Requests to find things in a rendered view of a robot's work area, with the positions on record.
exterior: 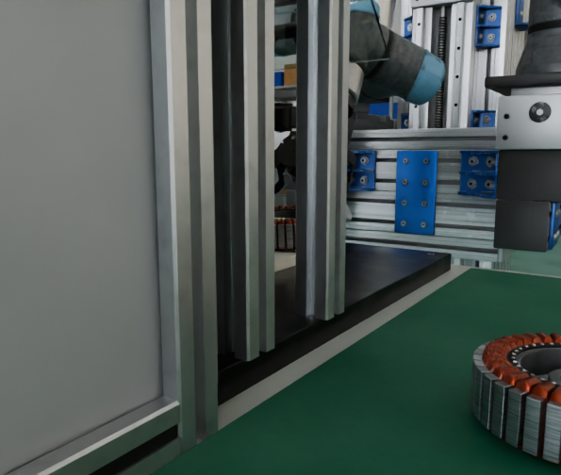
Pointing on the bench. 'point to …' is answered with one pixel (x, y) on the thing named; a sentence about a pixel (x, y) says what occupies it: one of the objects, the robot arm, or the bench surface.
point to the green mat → (403, 391)
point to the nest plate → (283, 259)
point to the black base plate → (231, 367)
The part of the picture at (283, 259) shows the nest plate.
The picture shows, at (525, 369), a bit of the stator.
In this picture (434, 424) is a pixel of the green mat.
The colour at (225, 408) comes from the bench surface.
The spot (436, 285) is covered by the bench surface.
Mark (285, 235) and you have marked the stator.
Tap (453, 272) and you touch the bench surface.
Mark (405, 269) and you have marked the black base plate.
